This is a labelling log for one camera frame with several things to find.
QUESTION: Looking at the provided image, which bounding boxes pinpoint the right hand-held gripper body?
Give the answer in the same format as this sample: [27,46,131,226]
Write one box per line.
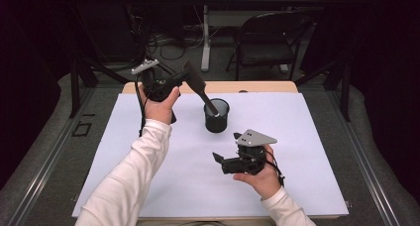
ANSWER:
[221,129,278,176]

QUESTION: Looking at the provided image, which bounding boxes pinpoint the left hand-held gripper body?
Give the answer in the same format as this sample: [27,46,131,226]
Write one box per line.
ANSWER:
[131,57,183,103]

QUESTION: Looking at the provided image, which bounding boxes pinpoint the black spatula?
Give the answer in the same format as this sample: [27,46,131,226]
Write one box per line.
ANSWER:
[183,59,221,118]

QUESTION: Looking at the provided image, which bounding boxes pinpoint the black mesh pen cup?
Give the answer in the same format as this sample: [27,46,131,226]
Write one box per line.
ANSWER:
[203,97,231,134]

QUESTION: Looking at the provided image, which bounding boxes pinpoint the person's left hand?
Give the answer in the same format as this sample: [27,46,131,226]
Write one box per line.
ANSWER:
[137,83,181,126]

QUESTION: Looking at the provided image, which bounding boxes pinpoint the person's right hand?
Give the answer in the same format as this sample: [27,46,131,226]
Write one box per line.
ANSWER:
[232,144,282,201]

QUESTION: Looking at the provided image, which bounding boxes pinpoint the white table mat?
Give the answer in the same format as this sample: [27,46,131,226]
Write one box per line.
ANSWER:
[71,91,351,219]

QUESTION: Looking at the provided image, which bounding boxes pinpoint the light desk with white legs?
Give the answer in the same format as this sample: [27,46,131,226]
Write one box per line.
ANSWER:
[181,0,333,73]

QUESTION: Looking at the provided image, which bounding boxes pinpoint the wooden table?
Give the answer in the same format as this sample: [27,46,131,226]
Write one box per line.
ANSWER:
[71,80,351,224]

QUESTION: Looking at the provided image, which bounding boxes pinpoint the black folding chair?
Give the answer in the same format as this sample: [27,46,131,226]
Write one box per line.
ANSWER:
[225,11,315,82]

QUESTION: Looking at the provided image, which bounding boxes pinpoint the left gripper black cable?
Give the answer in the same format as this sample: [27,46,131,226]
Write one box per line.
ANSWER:
[133,74,149,139]

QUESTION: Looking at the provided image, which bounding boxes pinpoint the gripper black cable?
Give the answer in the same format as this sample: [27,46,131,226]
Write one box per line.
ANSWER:
[249,149,286,188]
[133,74,149,139]

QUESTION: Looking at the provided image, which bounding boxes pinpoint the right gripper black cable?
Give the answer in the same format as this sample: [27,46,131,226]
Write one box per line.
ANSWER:
[249,149,286,188]

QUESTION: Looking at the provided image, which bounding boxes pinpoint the tangle of floor cables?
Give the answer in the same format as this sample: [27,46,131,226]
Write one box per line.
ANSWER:
[130,4,221,62]

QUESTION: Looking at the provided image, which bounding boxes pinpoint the black metal frame post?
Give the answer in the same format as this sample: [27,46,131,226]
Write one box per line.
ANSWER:
[293,58,352,123]
[68,37,133,119]

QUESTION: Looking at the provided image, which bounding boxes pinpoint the aluminium floor rail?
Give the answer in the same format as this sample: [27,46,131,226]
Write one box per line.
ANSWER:
[4,86,97,226]
[325,88,402,226]

